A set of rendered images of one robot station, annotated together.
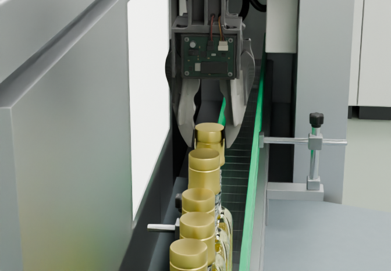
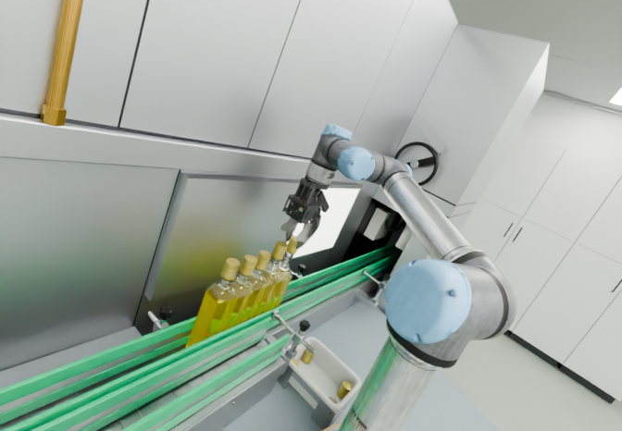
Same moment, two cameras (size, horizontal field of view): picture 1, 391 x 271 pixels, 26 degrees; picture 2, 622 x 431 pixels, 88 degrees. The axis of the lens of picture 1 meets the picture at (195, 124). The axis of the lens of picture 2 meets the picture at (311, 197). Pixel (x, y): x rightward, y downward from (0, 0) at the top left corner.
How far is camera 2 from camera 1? 0.40 m
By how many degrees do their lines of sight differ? 24
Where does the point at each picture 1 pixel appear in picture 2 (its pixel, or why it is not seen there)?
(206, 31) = (298, 201)
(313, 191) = (371, 302)
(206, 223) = (251, 261)
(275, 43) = (400, 244)
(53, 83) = (227, 185)
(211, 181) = (278, 254)
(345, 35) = (424, 255)
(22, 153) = (190, 196)
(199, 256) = (231, 265)
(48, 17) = (239, 166)
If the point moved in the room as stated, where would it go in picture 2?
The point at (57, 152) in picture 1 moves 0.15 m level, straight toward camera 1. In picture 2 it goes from (219, 208) to (178, 220)
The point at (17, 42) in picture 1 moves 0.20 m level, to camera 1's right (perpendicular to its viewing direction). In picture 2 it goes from (209, 163) to (274, 204)
